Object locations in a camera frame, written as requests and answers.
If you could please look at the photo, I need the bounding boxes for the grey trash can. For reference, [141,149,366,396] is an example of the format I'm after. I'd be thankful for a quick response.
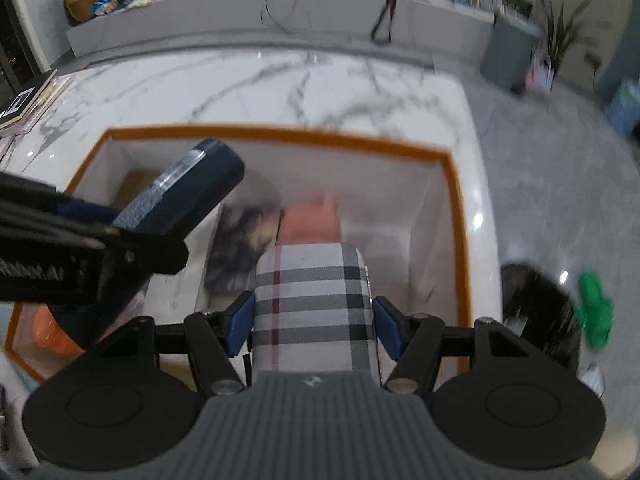
[480,12,542,94]

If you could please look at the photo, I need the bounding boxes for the plaid cylinder box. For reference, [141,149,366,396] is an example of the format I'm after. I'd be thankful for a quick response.
[251,242,375,387]

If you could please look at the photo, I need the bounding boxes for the green slippers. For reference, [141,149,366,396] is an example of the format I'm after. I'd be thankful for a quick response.
[574,270,616,352]

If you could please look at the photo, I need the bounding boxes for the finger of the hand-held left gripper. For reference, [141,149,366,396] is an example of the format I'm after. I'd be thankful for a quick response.
[0,172,122,229]
[0,212,189,277]

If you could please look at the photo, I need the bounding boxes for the dark round object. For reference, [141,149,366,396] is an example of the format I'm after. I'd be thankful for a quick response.
[499,261,583,372]

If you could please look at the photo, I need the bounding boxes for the long-leaved floor plant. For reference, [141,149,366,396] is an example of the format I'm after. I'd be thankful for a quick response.
[529,0,603,82]

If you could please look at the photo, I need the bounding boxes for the orange cardboard box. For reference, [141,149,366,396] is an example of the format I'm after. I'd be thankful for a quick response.
[4,125,477,388]

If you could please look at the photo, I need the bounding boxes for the marble television console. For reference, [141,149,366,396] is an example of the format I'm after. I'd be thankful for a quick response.
[65,0,533,63]

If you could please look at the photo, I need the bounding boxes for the blue water jug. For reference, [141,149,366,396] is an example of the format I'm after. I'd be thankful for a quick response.
[604,79,640,137]

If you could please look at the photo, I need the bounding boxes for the pink cup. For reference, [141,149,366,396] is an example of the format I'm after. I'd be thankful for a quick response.
[279,191,345,247]

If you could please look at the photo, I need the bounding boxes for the dark blue tube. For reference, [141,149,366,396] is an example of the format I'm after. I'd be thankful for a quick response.
[111,138,246,242]

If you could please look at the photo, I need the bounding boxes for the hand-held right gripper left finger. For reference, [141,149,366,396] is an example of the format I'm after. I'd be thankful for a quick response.
[95,291,256,396]

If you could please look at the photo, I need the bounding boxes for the blue snack packet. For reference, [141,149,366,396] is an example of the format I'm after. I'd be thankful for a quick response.
[91,0,132,17]

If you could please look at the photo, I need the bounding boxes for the black cable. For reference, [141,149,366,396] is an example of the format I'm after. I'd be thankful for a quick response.
[259,0,302,37]

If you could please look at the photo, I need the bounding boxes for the gold vase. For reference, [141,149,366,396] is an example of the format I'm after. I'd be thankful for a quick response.
[65,0,102,24]

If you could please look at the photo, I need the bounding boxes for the pink woven bag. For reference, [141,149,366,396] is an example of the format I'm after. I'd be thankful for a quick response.
[524,46,557,94]

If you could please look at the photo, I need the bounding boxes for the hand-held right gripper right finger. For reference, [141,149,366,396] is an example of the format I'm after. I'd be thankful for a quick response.
[374,296,535,396]

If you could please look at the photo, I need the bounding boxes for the dark hardcover book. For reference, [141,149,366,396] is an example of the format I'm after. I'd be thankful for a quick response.
[0,67,59,128]

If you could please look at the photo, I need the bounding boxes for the dark patterned book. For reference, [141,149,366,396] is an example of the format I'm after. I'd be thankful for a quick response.
[204,204,285,297]

